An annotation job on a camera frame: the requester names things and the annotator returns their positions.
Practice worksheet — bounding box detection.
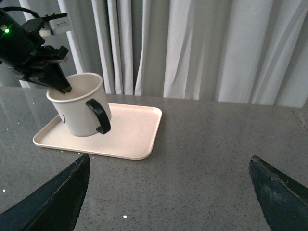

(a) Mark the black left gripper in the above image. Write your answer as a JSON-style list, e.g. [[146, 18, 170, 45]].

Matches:
[[8, 45, 72, 93]]

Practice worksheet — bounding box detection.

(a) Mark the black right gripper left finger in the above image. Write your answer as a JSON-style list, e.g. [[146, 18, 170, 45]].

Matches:
[[0, 154, 90, 231]]

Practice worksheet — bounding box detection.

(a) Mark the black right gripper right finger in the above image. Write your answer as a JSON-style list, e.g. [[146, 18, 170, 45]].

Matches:
[[248, 155, 308, 231]]

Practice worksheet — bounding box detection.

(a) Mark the white smiley mug black handle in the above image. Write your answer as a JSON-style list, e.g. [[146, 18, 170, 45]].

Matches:
[[47, 73, 112, 137]]

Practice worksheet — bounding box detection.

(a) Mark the cream rectangular tray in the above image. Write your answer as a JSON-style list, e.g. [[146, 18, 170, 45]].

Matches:
[[33, 103, 162, 160]]

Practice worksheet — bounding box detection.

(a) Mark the grey pleated curtain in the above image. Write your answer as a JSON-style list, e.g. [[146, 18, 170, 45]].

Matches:
[[18, 0, 308, 108]]

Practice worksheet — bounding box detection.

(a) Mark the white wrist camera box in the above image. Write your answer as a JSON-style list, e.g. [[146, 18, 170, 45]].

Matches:
[[39, 13, 72, 37]]

